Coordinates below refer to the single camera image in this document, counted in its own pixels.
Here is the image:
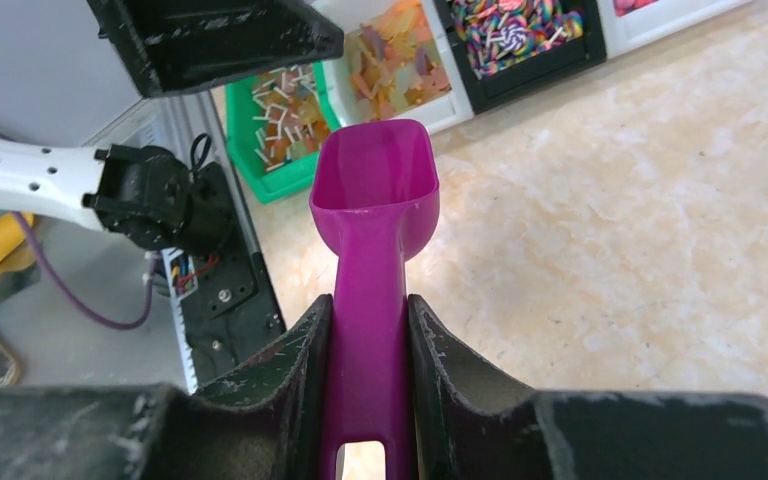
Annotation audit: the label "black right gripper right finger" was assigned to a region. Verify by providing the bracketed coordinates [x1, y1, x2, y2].
[408, 295, 768, 479]

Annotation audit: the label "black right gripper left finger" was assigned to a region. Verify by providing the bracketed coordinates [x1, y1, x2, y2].
[0, 295, 333, 479]

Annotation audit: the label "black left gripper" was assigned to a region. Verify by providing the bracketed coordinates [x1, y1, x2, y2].
[89, 0, 344, 98]

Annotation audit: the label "magenta plastic scoop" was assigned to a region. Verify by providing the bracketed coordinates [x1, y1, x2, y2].
[309, 119, 440, 479]

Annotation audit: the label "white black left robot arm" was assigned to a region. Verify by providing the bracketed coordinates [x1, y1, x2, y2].
[0, 1, 344, 255]

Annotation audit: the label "green bin stick candies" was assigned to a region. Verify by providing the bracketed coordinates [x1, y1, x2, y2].
[225, 63, 339, 204]

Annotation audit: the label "black bin mixed candies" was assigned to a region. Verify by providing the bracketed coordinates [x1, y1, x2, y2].
[432, 1, 607, 114]

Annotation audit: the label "white bin round candies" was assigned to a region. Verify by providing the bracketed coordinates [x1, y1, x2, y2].
[597, 0, 749, 59]

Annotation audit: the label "white bin orange gummies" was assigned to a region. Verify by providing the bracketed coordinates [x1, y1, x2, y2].
[312, 1, 474, 133]

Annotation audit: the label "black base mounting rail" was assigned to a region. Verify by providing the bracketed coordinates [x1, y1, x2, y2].
[163, 163, 287, 393]

